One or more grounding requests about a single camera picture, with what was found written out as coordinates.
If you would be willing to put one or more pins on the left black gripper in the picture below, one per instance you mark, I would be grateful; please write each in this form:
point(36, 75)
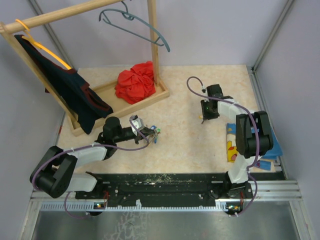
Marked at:
point(146, 131)

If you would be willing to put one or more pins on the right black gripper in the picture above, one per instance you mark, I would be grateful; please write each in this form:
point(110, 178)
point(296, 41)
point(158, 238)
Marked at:
point(207, 116)

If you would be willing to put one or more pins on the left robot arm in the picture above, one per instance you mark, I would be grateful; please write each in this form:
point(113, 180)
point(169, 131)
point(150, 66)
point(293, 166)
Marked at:
point(55, 172)

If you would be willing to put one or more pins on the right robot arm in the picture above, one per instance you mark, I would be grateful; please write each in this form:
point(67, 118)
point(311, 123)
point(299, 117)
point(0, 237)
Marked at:
point(253, 136)

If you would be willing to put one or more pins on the wooden clothes rack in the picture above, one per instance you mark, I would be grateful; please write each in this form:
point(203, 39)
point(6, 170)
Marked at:
point(105, 91)

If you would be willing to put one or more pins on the red crumpled cloth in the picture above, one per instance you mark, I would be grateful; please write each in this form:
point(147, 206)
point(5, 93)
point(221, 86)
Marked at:
point(136, 84)

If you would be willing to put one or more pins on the dark navy garment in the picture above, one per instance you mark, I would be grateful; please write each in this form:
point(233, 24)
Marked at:
point(72, 87)

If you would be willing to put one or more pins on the blue folded cloth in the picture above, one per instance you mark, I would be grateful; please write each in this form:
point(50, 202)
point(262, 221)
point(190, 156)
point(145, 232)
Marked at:
point(231, 148)

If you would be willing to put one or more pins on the teal clothes hanger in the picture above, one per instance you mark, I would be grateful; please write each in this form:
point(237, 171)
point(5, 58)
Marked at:
point(123, 19)

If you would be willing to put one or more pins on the yellow clothes hanger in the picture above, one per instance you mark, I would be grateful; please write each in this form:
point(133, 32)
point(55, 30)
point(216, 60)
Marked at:
point(28, 37)

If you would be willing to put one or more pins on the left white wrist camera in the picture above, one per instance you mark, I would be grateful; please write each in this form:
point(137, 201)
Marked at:
point(136, 123)

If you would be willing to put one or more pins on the black base frame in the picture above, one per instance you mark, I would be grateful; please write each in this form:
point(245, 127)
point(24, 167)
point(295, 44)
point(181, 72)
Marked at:
point(165, 189)

